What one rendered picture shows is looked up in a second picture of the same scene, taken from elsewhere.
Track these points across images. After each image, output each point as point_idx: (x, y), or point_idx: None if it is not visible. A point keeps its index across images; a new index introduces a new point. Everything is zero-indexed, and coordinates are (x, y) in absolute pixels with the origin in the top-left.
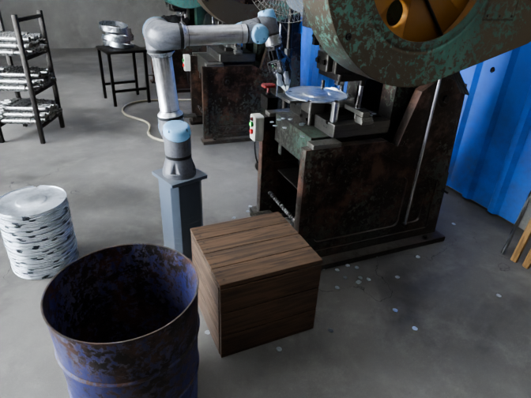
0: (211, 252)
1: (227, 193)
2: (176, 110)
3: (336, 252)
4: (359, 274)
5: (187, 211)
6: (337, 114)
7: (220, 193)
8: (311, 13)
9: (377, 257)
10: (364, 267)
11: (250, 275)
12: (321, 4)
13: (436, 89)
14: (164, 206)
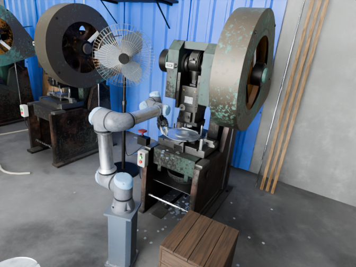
0: (189, 256)
1: (109, 201)
2: (114, 165)
3: None
4: None
5: (133, 231)
6: (203, 145)
7: (104, 203)
8: (216, 103)
9: (217, 211)
10: (217, 219)
11: (224, 260)
12: (229, 100)
13: None
14: (115, 234)
